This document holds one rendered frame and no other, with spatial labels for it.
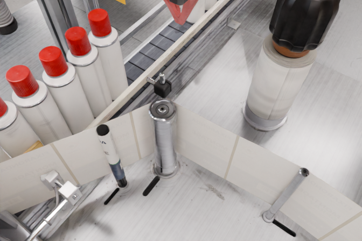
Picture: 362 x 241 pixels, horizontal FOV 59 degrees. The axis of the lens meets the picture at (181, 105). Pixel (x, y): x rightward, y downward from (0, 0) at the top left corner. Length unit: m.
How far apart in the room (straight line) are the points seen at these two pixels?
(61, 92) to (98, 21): 0.13
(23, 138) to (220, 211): 0.33
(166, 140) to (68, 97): 0.18
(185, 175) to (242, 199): 0.11
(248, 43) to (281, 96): 0.27
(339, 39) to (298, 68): 0.46
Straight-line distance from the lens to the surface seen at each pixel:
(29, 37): 0.95
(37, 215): 0.64
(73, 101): 0.55
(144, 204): 0.57
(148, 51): 0.76
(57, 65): 0.50
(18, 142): 0.54
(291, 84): 0.54
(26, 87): 0.49
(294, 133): 0.66
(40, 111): 0.52
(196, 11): 0.81
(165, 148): 0.49
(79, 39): 0.51
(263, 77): 0.55
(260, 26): 0.93
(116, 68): 0.60
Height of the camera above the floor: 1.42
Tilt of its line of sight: 55 degrees down
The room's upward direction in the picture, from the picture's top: 1 degrees clockwise
